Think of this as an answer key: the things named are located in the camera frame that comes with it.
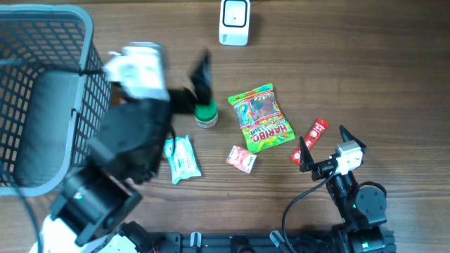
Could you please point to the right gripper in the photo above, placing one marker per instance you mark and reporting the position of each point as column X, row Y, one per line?
column 307, row 164

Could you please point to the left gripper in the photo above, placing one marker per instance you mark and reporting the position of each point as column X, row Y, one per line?
column 188, row 103

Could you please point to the red Nescafe coffee stick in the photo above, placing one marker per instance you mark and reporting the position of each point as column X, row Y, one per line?
column 314, row 134

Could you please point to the green lid seasoning jar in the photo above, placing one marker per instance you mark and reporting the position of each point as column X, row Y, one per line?
column 206, row 116

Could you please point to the green Haribo gummy bag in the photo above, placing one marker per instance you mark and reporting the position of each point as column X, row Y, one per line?
column 260, row 118

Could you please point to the red white snack packet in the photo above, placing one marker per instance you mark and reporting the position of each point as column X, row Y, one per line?
column 241, row 159

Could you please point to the teal tissue pack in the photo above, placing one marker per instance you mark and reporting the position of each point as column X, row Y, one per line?
column 181, row 157

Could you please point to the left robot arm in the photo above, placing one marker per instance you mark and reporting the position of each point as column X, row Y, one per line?
column 89, row 213

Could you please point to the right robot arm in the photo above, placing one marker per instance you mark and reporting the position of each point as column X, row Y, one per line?
column 362, row 206

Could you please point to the white barcode scanner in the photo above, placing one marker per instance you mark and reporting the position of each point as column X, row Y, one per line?
column 234, row 22

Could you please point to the grey plastic mesh basket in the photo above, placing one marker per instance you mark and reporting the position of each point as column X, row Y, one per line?
column 53, row 95

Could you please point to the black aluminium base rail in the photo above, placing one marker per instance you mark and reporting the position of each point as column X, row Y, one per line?
column 314, row 242

